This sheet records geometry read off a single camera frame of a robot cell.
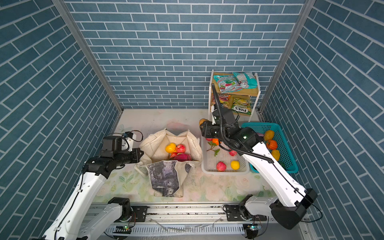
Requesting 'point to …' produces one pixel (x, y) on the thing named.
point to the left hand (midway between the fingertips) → (144, 151)
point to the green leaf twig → (213, 145)
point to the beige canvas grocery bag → (167, 176)
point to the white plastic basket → (215, 160)
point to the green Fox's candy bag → (242, 105)
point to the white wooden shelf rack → (238, 91)
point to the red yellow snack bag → (222, 99)
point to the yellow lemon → (235, 165)
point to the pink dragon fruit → (182, 157)
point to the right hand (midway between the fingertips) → (202, 124)
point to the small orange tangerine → (216, 141)
